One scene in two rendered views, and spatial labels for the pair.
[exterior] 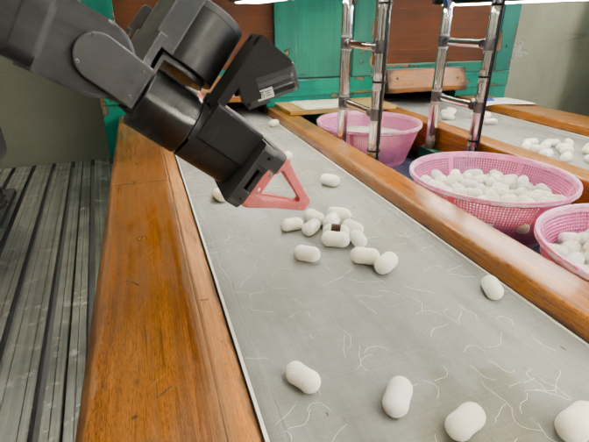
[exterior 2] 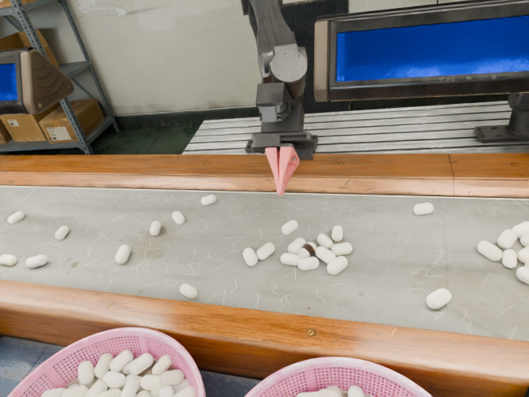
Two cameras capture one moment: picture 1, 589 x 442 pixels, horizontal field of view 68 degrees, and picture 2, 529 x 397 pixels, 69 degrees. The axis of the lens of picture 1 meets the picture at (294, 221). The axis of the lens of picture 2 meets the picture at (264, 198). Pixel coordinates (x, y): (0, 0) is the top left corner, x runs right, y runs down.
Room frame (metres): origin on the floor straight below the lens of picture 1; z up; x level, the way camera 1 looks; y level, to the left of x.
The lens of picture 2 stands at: (0.76, -0.44, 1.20)
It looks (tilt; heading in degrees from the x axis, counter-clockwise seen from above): 36 degrees down; 129
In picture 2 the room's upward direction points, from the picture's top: 11 degrees counter-clockwise
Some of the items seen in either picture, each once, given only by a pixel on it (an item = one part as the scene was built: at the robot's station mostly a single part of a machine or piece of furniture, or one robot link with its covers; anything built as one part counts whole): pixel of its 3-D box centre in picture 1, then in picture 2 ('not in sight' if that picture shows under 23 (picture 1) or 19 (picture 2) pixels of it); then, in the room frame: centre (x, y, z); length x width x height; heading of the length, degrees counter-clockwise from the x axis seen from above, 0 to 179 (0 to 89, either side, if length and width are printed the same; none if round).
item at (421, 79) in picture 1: (424, 79); not in sight; (1.48, -0.43, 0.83); 0.30 x 0.06 x 0.07; 109
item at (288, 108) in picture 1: (334, 105); not in sight; (1.32, -0.12, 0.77); 0.33 x 0.15 x 0.01; 109
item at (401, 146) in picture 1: (367, 139); not in sight; (1.11, -0.19, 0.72); 0.27 x 0.27 x 0.10
